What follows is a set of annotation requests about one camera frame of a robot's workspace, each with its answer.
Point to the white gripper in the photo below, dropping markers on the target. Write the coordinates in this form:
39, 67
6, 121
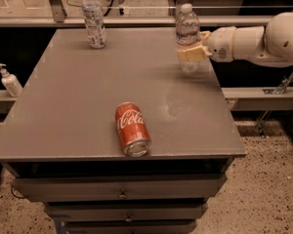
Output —
221, 44

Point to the red Coca-Cola can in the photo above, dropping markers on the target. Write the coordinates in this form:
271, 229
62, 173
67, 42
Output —
132, 130

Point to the white pump dispenser bottle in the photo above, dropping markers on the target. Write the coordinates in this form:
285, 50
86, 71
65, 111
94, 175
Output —
10, 82

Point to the grey drawer cabinet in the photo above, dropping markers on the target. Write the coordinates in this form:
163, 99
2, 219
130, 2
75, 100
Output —
119, 140

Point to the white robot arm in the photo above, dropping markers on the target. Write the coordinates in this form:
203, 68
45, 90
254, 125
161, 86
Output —
270, 46

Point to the water bottle white label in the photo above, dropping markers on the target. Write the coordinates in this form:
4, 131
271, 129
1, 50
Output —
94, 22

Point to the clear water bottle red label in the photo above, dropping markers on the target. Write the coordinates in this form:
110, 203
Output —
187, 35

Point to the metal railing frame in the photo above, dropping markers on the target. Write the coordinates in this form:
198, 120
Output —
57, 13

